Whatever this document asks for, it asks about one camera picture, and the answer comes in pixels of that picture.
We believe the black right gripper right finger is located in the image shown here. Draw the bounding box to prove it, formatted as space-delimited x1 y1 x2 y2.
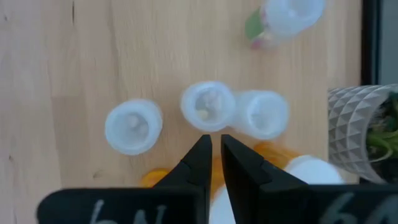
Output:
220 134 398 224

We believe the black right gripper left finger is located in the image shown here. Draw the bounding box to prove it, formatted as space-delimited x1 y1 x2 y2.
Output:
36 134 213 224

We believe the clear bottle with green label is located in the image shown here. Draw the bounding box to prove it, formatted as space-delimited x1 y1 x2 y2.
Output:
244 0 326 50

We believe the succulent in patterned white pot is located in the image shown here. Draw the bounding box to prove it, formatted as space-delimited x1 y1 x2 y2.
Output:
328 83 398 184

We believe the black aluminium table frame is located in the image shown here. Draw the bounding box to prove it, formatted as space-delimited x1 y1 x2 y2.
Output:
360 0 382 87

